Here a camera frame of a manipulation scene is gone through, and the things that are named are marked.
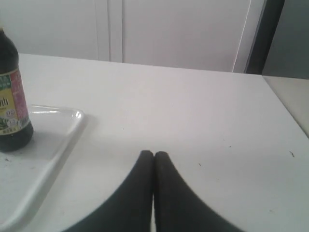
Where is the dark vertical post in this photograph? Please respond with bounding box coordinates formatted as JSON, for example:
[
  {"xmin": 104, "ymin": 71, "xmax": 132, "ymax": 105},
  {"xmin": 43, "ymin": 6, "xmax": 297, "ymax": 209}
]
[{"xmin": 245, "ymin": 0, "xmax": 285, "ymax": 74}]

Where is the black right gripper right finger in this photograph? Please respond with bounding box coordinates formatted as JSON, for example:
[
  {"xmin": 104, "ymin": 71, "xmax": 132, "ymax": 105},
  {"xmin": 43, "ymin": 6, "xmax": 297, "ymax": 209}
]
[{"xmin": 154, "ymin": 151, "xmax": 241, "ymax": 232}]

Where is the white plastic tray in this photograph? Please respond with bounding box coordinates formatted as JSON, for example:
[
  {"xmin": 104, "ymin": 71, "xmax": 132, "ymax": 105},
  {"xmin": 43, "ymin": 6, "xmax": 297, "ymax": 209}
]
[{"xmin": 0, "ymin": 105, "xmax": 85, "ymax": 232}]

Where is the dark soy sauce bottle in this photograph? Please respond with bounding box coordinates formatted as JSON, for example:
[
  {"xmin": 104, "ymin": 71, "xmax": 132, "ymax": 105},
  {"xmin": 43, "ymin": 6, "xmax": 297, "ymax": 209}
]
[{"xmin": 0, "ymin": 28, "xmax": 34, "ymax": 152}]

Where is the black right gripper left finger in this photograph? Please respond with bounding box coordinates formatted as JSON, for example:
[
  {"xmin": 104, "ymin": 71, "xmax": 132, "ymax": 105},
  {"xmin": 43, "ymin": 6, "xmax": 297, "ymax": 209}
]
[{"xmin": 66, "ymin": 150, "xmax": 154, "ymax": 232}]

